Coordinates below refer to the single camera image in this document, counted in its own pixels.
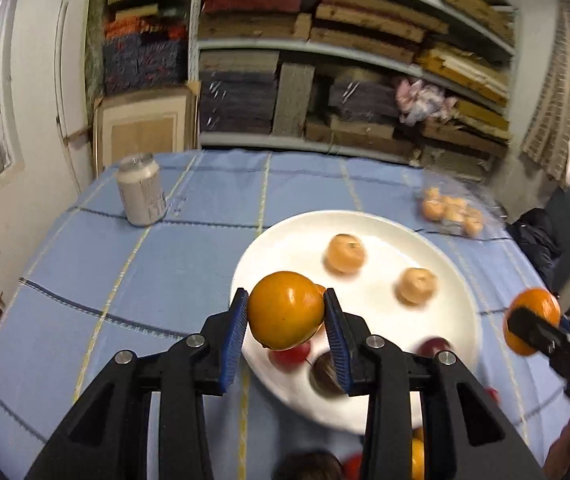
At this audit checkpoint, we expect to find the orange mandarin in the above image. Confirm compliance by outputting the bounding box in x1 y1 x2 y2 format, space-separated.
325 233 366 274
503 287 562 356

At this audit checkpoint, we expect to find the dark red plum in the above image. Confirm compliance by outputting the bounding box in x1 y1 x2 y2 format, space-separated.
415 337 453 359

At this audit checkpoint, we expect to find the pale peach fruit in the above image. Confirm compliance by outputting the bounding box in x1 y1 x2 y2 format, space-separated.
396 268 438 306

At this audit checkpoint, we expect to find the large dark mangosteen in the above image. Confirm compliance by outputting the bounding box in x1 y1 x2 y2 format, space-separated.
309 351 347 399

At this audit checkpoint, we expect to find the red tomato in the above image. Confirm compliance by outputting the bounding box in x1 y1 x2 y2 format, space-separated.
269 341 311 373

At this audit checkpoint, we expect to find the yellow orange tomato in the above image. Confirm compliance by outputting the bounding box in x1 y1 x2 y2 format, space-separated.
247 271 324 351

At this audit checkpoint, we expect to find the blue checked tablecloth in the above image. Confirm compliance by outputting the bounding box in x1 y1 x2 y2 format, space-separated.
0 151 570 479

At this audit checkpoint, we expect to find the white oval plate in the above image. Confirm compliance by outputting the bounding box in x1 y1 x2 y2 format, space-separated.
231 210 482 434

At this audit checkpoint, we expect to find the clear plastic fruit box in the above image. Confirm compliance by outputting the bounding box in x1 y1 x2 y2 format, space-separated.
416 170 503 240

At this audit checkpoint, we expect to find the beige curtain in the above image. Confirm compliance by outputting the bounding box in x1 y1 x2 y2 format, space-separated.
521 0 570 188

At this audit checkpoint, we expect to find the white drink can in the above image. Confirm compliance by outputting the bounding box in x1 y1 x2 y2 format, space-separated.
116 153 167 226

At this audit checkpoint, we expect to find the pink cloth bundle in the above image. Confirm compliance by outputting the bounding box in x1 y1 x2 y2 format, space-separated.
396 78 457 127

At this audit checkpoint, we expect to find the white metal shelf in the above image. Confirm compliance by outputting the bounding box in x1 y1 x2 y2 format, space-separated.
189 0 516 162

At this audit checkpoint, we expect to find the framed cardboard panel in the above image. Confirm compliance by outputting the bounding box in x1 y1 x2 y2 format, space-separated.
93 81 200 176

